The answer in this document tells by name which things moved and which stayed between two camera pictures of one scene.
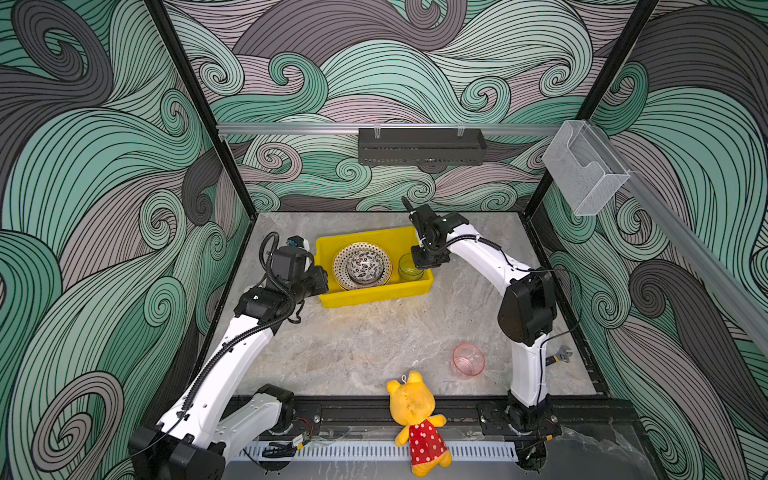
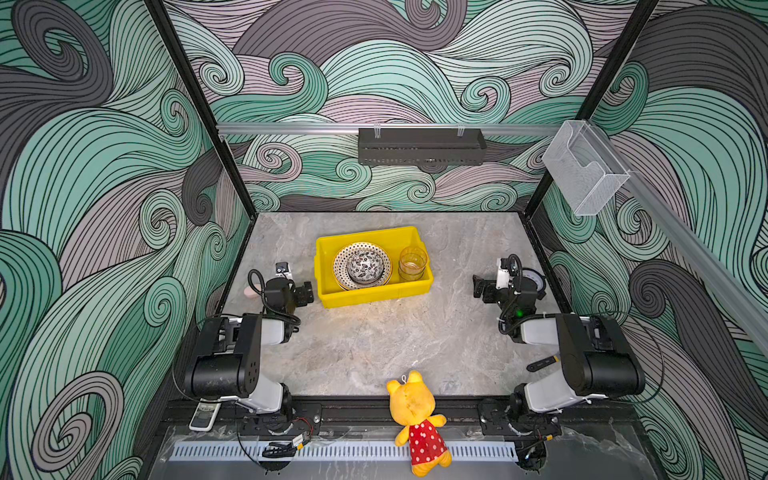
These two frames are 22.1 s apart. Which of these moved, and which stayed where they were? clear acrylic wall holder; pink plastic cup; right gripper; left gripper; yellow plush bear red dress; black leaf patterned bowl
Moved: left gripper; right gripper; pink plastic cup
Stayed: black leaf patterned bowl; yellow plush bear red dress; clear acrylic wall holder
